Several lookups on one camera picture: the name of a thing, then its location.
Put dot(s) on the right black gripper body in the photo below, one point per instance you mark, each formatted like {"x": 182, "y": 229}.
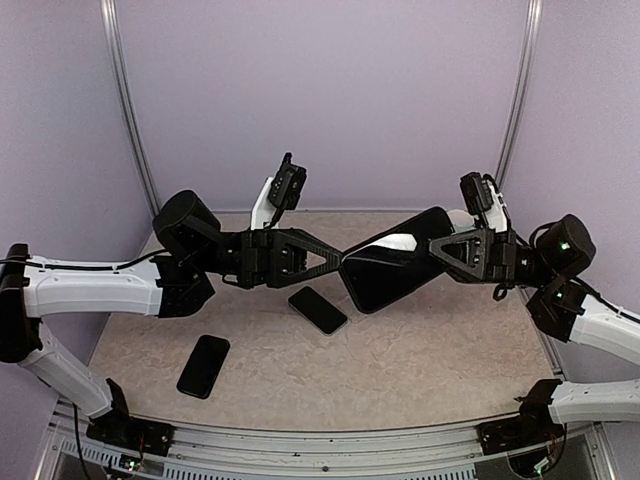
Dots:
{"x": 504, "y": 265}

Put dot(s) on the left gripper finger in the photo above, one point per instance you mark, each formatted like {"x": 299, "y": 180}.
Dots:
{"x": 297, "y": 251}
{"x": 289, "y": 270}

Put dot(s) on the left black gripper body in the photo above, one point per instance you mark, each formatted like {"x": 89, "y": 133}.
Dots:
{"x": 256, "y": 262}

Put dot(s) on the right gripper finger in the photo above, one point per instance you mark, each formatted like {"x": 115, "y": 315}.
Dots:
{"x": 466, "y": 251}
{"x": 457, "y": 275}

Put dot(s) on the phone from clear case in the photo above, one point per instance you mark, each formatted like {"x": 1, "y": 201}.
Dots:
{"x": 317, "y": 310}

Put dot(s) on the black phone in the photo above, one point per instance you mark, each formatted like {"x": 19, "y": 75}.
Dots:
{"x": 203, "y": 366}
{"x": 393, "y": 264}

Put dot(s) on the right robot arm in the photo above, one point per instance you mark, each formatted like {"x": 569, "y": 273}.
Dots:
{"x": 563, "y": 307}

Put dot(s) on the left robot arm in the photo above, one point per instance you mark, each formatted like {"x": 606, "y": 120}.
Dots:
{"x": 171, "y": 282}

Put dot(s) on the light blue mug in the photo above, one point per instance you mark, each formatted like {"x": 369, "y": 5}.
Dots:
{"x": 461, "y": 220}

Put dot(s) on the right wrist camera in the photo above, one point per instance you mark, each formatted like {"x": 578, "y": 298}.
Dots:
{"x": 484, "y": 202}

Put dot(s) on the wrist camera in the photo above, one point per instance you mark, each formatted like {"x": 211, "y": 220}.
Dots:
{"x": 484, "y": 202}
{"x": 280, "y": 192}

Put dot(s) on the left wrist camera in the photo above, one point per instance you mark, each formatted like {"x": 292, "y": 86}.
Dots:
{"x": 280, "y": 192}

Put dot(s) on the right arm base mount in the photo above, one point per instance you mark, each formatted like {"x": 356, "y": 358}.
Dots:
{"x": 515, "y": 433}

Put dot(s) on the front aluminium rail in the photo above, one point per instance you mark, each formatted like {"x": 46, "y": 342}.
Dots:
{"x": 203, "y": 452}

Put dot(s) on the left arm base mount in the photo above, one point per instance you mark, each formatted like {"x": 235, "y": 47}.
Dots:
{"x": 136, "y": 434}

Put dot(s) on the right aluminium frame post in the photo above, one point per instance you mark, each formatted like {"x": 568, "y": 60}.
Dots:
{"x": 517, "y": 107}

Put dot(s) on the aluminium frame post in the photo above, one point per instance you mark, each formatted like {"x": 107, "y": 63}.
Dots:
{"x": 118, "y": 63}
{"x": 517, "y": 107}

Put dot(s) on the left aluminium frame post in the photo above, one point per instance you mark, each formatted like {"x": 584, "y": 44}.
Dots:
{"x": 118, "y": 63}

